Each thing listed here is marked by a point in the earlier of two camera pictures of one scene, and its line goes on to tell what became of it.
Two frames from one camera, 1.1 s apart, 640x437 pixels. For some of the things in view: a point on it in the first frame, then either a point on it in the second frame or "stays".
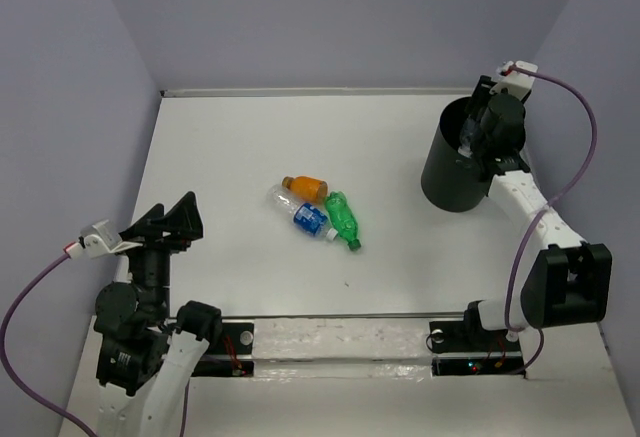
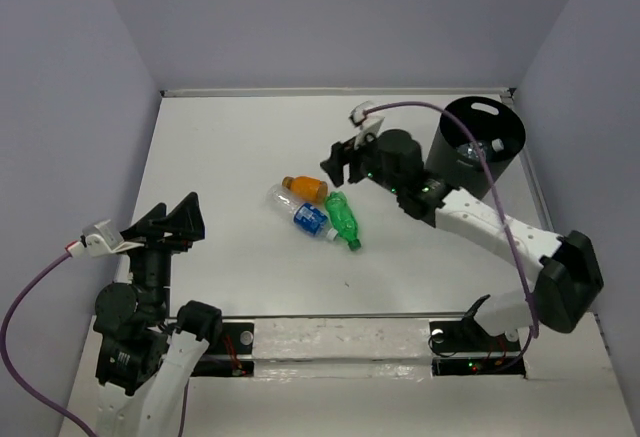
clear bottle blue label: (307, 216) stays
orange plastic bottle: (305, 186) stays
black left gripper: (184, 218) stays
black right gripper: (481, 96) to (337, 160)
